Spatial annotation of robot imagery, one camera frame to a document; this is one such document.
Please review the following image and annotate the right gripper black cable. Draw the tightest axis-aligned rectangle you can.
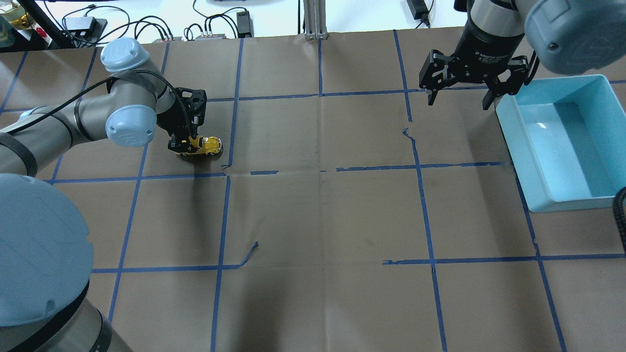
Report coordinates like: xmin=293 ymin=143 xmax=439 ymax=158
xmin=612 ymin=186 xmax=626 ymax=255

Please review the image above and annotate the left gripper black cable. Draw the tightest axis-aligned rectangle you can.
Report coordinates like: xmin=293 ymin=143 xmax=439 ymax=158
xmin=0 ymin=69 xmax=194 ymax=147

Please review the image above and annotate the aluminium frame post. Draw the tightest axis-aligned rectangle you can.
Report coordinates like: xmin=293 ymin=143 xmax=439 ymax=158
xmin=302 ymin=0 xmax=328 ymax=41

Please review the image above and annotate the yellow beetle toy car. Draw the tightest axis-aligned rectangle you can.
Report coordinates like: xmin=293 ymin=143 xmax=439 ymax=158
xmin=189 ymin=135 xmax=222 ymax=156

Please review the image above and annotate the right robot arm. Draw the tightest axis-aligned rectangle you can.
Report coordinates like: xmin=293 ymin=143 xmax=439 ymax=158
xmin=419 ymin=0 xmax=626 ymax=110

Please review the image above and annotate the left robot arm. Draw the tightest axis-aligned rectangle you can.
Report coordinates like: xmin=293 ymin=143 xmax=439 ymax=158
xmin=0 ymin=38 xmax=222 ymax=352

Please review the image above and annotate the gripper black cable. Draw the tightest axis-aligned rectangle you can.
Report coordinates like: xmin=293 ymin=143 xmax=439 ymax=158
xmin=0 ymin=69 xmax=194 ymax=147
xmin=612 ymin=186 xmax=626 ymax=255

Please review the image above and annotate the black power adapter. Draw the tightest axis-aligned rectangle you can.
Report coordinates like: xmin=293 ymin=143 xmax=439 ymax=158
xmin=236 ymin=10 xmax=253 ymax=38

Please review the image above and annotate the light blue plastic bin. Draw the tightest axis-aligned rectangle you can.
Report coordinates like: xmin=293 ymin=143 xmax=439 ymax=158
xmin=496 ymin=74 xmax=626 ymax=213

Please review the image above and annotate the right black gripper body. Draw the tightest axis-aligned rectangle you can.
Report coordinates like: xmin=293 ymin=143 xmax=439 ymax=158
xmin=420 ymin=20 xmax=538 ymax=95

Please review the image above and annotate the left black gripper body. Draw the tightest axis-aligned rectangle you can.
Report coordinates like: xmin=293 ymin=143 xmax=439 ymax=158
xmin=156 ymin=88 xmax=206 ymax=142

